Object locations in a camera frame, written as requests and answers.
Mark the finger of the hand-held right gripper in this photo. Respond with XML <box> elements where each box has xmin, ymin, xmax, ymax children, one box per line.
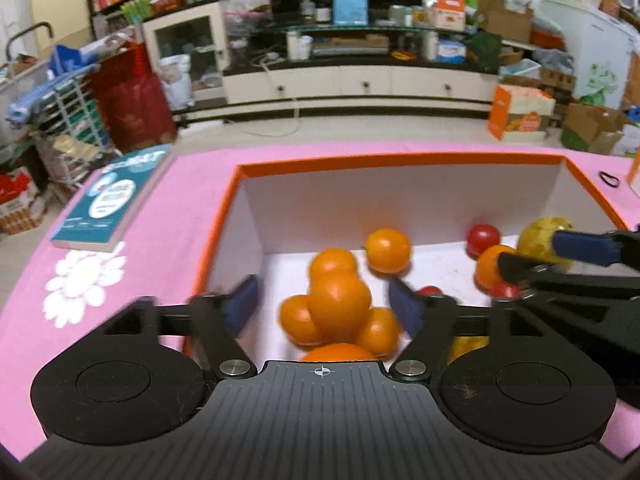
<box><xmin>550</xmin><ymin>230</ymin><xmax>640</xmax><ymax>267</ymax></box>
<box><xmin>496</xmin><ymin>251</ymin><xmax>640</xmax><ymax>301</ymax></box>

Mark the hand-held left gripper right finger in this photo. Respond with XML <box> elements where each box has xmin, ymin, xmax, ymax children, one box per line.
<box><xmin>388</xmin><ymin>277</ymin><xmax>556</xmax><ymax>382</ymax></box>

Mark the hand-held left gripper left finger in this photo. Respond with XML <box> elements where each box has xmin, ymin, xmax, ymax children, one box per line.
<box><xmin>102</xmin><ymin>274</ymin><xmax>262</xmax><ymax>380</ymax></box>

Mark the small orange kumquat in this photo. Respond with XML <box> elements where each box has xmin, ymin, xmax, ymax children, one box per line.
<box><xmin>300</xmin><ymin>342</ymin><xmax>378</xmax><ymax>362</ymax></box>
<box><xmin>364</xmin><ymin>228</ymin><xmax>412</xmax><ymax>275</ymax></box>
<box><xmin>278</xmin><ymin>295</ymin><xmax>326</xmax><ymax>347</ymax></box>
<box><xmin>355</xmin><ymin>307</ymin><xmax>403</xmax><ymax>356</ymax></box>
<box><xmin>474</xmin><ymin>244</ymin><xmax>518</xmax><ymax>291</ymax></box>
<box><xmin>309</xmin><ymin>247</ymin><xmax>358</xmax><ymax>281</ymax></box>

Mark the yellow-green passion fruit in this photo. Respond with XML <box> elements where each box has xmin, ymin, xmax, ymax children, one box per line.
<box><xmin>447</xmin><ymin>336</ymin><xmax>490</xmax><ymax>365</ymax></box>
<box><xmin>516</xmin><ymin>216</ymin><xmax>576</xmax><ymax>267</ymax></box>

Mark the large orange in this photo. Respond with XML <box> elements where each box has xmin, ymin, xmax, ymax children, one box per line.
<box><xmin>307</xmin><ymin>272</ymin><xmax>373</xmax><ymax>345</ymax></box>

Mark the orange cardboard box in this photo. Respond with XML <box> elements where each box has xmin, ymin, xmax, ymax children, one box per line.
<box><xmin>181</xmin><ymin>154</ymin><xmax>631</xmax><ymax>363</ymax></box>

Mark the pink flowered tablecloth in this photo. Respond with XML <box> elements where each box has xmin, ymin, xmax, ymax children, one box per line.
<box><xmin>0</xmin><ymin>141</ymin><xmax>640</xmax><ymax>463</ymax></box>

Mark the green printed cardboard box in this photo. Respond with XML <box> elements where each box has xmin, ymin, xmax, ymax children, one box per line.
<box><xmin>561</xmin><ymin>102</ymin><xmax>633</xmax><ymax>156</ymax></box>

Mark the orange white fruit box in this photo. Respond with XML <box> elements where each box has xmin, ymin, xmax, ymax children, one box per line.
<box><xmin>487</xmin><ymin>85</ymin><xmax>557</xmax><ymax>142</ymax></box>

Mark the teal book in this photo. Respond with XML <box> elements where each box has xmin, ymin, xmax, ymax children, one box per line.
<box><xmin>50</xmin><ymin>144</ymin><xmax>176</xmax><ymax>253</ymax></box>

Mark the white refrigerator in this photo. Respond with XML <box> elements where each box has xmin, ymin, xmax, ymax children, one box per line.
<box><xmin>540</xmin><ymin>0</ymin><xmax>640</xmax><ymax>111</ymax></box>

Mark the dark green paper bag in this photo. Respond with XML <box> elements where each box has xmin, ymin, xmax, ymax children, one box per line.
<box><xmin>467</xmin><ymin>30</ymin><xmax>502</xmax><ymax>73</ymax></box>

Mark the red paper bag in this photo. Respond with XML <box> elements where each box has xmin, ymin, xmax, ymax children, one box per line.
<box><xmin>87</xmin><ymin>42</ymin><xmax>151</xmax><ymax>86</ymax></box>
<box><xmin>102</xmin><ymin>74</ymin><xmax>179</xmax><ymax>153</ymax></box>

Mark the white plastic bag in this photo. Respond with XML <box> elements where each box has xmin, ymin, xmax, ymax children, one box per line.
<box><xmin>159</xmin><ymin>54</ymin><xmax>196</xmax><ymax>110</ymax></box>

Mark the blue and white tissue box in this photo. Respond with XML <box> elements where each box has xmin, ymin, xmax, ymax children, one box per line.
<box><xmin>436</xmin><ymin>40</ymin><xmax>468</xmax><ymax>64</ymax></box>

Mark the white low media cabinet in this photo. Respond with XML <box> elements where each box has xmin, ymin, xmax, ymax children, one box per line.
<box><xmin>222</xmin><ymin>25</ymin><xmax>501</xmax><ymax>111</ymax></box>

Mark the brown cardboard box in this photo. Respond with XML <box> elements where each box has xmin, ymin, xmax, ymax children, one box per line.
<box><xmin>477</xmin><ymin>0</ymin><xmax>535</xmax><ymax>43</ymax></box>

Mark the red and white carton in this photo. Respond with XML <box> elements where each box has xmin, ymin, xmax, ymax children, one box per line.
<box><xmin>0</xmin><ymin>167</ymin><xmax>46</xmax><ymax>235</ymax></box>

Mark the white jar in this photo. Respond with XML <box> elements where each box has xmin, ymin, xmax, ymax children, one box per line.
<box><xmin>286</xmin><ymin>30</ymin><xmax>313</xmax><ymax>60</ymax></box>

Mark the white glass-door cabinet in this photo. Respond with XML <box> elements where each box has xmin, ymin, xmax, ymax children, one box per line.
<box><xmin>142</xmin><ymin>1</ymin><xmax>231</xmax><ymax>103</ymax></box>

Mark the small orange white box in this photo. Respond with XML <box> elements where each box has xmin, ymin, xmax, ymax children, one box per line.
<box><xmin>432</xmin><ymin>0</ymin><xmax>468</xmax><ymax>31</ymax></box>

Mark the blue and white fabric bundle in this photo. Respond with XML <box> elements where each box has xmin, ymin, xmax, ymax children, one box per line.
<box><xmin>5</xmin><ymin>42</ymin><xmax>103</xmax><ymax>123</ymax></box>

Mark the light blue package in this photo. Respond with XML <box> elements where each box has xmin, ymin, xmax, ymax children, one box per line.
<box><xmin>332</xmin><ymin>0</ymin><xmax>370</xmax><ymax>26</ymax></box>

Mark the beige standing air conditioner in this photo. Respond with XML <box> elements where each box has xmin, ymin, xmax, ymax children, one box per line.
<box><xmin>27</xmin><ymin>0</ymin><xmax>93</xmax><ymax>46</ymax></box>

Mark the white wire drawer rack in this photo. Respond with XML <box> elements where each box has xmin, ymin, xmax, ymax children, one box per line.
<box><xmin>30</xmin><ymin>77</ymin><xmax>112</xmax><ymax>188</ymax></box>

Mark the grey trolley with black handle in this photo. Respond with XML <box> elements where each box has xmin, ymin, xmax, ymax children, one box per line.
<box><xmin>0</xmin><ymin>21</ymin><xmax>56</xmax><ymax>91</ymax></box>

